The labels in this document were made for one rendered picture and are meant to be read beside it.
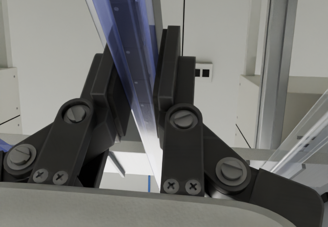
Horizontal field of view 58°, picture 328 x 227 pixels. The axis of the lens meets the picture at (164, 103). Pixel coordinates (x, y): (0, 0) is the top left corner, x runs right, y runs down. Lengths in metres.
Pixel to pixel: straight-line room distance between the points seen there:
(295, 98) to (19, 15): 1.90
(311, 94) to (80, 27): 1.64
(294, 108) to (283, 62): 0.19
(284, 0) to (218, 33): 1.44
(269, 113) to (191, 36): 1.46
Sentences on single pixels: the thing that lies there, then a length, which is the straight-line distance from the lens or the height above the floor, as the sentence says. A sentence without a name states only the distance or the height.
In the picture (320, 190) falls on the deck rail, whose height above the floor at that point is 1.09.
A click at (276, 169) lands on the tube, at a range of 0.22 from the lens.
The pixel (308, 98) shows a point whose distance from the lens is 0.73.
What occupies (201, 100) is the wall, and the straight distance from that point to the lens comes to 2.03.
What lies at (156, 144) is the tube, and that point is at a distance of 0.17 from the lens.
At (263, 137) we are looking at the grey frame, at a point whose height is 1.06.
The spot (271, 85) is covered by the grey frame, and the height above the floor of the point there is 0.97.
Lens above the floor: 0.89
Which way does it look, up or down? 13 degrees up
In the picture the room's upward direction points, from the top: 179 degrees counter-clockwise
